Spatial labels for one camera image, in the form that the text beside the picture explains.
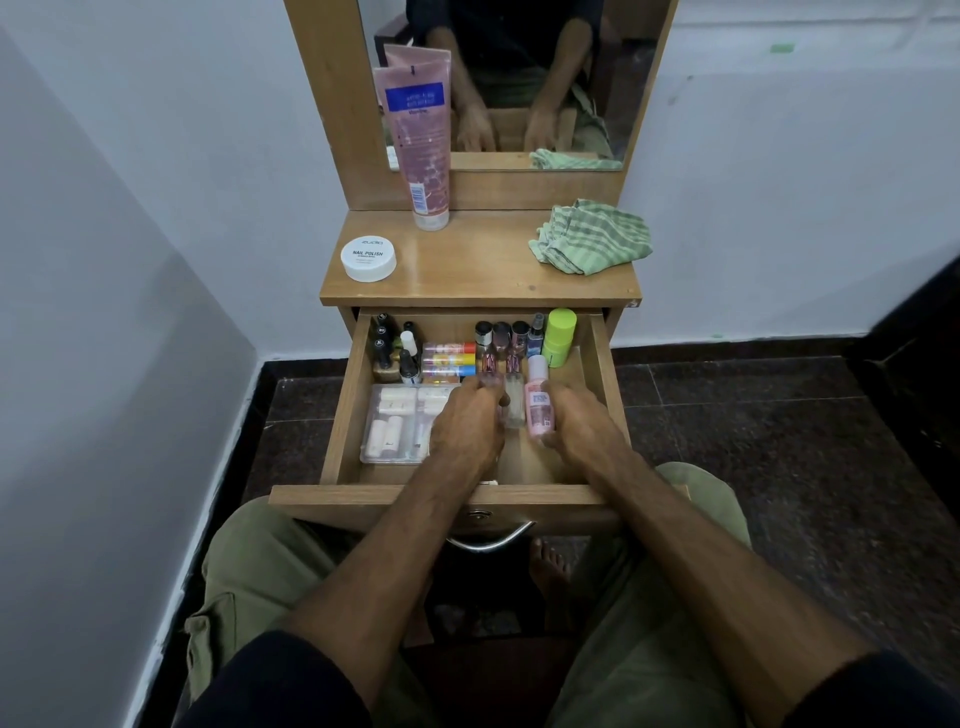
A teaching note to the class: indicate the dressing table mirror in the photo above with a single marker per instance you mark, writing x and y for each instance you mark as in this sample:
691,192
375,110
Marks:
630,75

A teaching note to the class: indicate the gold polish bottle patterned cap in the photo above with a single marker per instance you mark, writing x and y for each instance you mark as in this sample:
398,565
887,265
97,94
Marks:
502,337

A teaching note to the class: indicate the white-capped dark polish bottle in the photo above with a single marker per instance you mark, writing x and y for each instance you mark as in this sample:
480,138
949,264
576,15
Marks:
409,341

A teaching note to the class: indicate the blue-white bottle black cap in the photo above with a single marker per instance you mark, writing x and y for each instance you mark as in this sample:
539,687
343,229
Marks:
409,369

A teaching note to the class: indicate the pink spray bottle white cap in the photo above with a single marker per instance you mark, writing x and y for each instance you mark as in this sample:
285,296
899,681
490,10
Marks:
537,397

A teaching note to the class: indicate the person's olive green trousers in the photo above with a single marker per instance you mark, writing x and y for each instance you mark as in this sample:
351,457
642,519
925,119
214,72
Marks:
645,652

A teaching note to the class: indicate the person's black right sleeve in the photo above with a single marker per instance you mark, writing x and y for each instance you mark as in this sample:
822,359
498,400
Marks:
877,694

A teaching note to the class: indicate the person's left forearm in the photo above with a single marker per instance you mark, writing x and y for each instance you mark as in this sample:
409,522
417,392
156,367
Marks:
367,577

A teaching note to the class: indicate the person's black sleeve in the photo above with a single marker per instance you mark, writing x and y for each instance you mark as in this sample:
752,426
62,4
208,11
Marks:
277,686
877,694

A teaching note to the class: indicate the pink perfume bottle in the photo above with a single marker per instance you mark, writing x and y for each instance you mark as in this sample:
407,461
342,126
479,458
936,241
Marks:
491,367

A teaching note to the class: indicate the red-capped lip balm tube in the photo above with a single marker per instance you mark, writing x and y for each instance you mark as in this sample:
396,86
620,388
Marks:
450,348

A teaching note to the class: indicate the white nail polish remover jar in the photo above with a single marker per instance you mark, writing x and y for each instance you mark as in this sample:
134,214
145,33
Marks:
368,259

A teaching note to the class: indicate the person's right forearm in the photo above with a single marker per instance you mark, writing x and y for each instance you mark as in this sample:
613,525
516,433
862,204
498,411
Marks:
727,592

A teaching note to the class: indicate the green square polish bottle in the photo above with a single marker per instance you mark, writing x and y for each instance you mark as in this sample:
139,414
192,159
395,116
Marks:
384,322

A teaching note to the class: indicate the yellow-capped lip balm tube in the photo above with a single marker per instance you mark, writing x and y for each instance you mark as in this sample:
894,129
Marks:
448,359

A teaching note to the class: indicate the dark red stool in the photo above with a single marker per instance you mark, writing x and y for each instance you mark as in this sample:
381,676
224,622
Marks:
487,682

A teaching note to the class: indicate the beige polish bottle black cap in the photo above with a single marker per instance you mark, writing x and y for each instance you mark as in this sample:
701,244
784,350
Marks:
384,364

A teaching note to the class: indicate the person's right hand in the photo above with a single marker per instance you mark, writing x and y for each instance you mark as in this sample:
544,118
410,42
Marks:
585,427

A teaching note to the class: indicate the person's black left sleeve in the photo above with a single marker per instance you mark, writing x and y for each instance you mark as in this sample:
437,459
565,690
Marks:
277,686

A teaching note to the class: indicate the blue polish bottle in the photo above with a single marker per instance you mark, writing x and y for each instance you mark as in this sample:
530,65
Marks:
535,334

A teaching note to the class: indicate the green striped cloth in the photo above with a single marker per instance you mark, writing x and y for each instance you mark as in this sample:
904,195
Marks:
592,238

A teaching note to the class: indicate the clear plastic compartment box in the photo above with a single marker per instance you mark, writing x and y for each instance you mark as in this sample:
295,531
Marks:
397,424

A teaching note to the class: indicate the pink cosmetic lotion tube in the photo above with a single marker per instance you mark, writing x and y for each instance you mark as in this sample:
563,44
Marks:
420,135

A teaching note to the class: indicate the yellow square polish bottle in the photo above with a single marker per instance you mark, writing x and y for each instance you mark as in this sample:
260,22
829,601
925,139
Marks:
380,335

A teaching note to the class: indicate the wooden dressing table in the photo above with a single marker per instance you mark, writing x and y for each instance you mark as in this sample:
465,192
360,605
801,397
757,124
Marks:
480,262

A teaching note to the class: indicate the wooden drawer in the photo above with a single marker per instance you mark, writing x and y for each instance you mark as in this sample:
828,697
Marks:
570,457

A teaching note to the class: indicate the person's left hand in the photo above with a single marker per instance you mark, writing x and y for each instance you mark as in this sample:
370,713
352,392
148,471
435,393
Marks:
469,427

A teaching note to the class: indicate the lime green bottle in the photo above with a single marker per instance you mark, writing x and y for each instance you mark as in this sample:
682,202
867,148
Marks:
559,337

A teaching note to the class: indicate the slim clear perfume bottle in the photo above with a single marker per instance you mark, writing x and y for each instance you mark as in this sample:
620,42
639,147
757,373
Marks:
514,397

